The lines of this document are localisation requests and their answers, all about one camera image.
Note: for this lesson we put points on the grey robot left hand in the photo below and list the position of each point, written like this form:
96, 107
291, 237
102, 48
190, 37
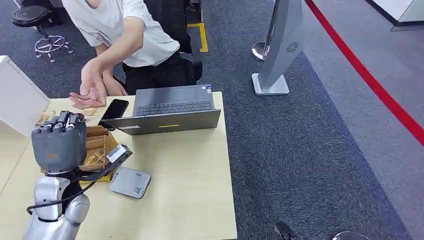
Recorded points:
59, 145

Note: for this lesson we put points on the person's right hand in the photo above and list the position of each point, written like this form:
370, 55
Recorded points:
86, 101

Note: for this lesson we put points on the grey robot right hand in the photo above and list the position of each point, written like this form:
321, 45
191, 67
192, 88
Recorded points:
285, 232

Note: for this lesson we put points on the person's left hand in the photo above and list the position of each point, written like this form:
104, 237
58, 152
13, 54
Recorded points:
92, 79

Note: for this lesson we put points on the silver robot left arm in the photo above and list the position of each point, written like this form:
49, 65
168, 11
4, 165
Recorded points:
49, 205

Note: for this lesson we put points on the gold card stack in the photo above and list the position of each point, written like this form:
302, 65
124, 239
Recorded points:
95, 158
44, 118
93, 112

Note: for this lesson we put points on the black smartphone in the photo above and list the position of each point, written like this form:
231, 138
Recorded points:
114, 111

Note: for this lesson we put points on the wooden card box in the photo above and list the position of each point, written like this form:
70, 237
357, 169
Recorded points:
97, 140

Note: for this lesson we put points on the white cabinet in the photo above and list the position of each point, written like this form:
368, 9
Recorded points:
20, 96

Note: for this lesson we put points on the chrome stanchion base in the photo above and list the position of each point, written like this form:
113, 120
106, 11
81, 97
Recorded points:
349, 236
259, 50

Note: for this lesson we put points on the person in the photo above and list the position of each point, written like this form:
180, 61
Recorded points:
145, 36

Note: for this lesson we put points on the flat grey card reader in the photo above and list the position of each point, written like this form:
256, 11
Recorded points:
130, 182

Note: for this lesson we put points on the grey open laptop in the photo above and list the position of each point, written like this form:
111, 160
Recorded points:
172, 114

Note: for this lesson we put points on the black round stool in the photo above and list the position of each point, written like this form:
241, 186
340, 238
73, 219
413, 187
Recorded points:
31, 16

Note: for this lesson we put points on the grey kiosk stand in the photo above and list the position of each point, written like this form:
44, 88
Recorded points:
283, 36

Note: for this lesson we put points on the white counter with dark edge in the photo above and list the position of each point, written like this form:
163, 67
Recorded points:
397, 10

